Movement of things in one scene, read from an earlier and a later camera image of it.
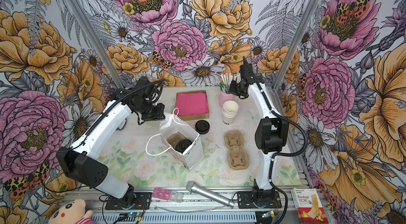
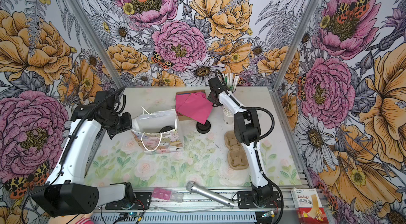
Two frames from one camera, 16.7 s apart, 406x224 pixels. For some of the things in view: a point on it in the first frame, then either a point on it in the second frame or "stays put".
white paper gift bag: x=172 y=122 -> x=158 y=131
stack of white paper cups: x=229 y=110 stays put
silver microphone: x=191 y=186 stays put
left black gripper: x=158 y=116 -> x=127 y=125
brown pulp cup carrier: x=238 y=159 stays put
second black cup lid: x=202 y=127 stays put
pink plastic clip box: x=168 y=195 stays put
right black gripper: x=232 y=89 -> x=210 y=98
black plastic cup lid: x=182 y=145 -> x=166 y=128
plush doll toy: x=72 y=212 stays put
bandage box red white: x=309 y=207 stays put
